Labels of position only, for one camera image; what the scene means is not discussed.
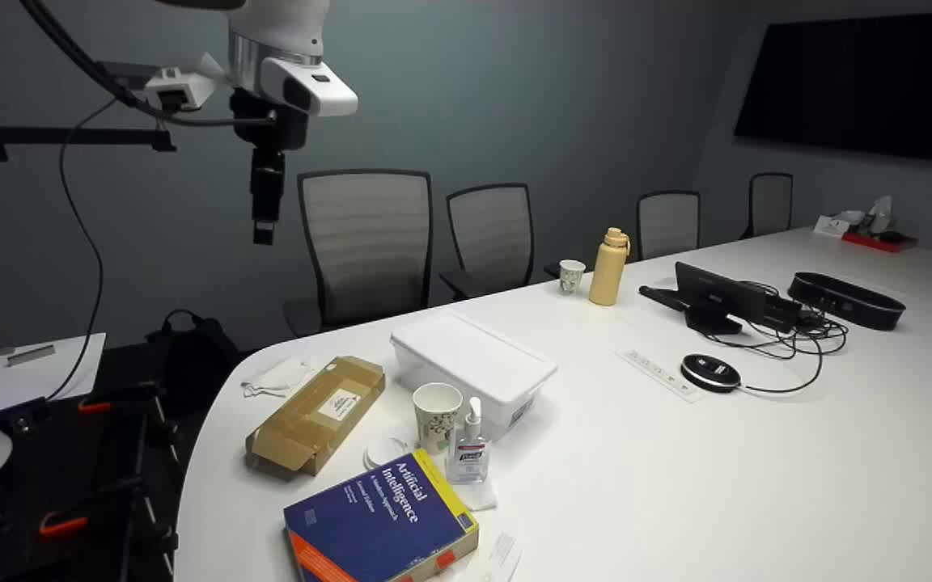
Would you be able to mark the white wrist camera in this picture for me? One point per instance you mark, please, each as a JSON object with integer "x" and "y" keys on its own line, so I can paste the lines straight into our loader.
{"x": 178, "y": 92}

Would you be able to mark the black round speakerphone puck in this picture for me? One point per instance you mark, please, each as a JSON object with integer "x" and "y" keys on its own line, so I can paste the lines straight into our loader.
{"x": 708, "y": 373}

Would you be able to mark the tissue box on red tray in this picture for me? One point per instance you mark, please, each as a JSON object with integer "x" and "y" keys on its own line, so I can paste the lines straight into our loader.
{"x": 870, "y": 228}

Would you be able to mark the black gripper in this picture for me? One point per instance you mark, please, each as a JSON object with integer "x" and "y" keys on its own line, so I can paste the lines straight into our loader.
{"x": 268, "y": 131}

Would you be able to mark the brown cardboard box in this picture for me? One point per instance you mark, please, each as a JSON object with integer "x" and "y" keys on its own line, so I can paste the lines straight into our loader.
{"x": 314, "y": 421}

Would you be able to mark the black cart with orange clamps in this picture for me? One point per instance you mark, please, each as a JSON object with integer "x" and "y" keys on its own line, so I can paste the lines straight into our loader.
{"x": 75, "y": 500}

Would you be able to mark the small white cup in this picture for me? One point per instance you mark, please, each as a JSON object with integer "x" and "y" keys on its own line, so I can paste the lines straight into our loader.
{"x": 570, "y": 277}

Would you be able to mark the black video soundbar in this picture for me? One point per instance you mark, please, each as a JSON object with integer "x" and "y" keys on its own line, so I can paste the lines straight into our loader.
{"x": 848, "y": 301}

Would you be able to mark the tan squeeze bottle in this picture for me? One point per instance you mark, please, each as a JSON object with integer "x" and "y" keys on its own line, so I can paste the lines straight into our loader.
{"x": 608, "y": 266}

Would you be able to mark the white paper cup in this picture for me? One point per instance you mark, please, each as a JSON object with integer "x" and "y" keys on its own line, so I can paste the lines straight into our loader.
{"x": 436, "y": 407}

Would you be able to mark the white paper label strip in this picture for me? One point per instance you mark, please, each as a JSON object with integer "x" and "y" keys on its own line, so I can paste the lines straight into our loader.
{"x": 660, "y": 377}

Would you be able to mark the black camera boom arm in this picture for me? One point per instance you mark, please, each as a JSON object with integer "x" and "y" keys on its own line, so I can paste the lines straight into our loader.
{"x": 156, "y": 139}

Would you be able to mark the wall mounted black television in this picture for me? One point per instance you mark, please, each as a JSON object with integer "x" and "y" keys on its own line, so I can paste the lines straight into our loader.
{"x": 859, "y": 84}

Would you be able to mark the grey mesh office chair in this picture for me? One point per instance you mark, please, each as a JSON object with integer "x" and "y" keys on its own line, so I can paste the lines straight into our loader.
{"x": 370, "y": 237}

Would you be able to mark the white plastic lidded bin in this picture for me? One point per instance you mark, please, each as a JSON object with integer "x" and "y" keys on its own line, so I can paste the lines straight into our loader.
{"x": 483, "y": 362}

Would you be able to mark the small clear sanitizer bottle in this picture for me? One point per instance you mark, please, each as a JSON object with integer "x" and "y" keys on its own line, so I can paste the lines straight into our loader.
{"x": 469, "y": 452}

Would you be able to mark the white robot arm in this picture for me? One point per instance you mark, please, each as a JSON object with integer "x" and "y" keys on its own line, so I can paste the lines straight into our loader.
{"x": 276, "y": 83}

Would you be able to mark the blue textbook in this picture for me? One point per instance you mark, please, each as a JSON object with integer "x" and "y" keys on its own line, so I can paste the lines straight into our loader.
{"x": 397, "y": 523}

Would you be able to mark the black backpack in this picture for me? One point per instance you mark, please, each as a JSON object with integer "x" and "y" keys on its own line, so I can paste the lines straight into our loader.
{"x": 192, "y": 357}

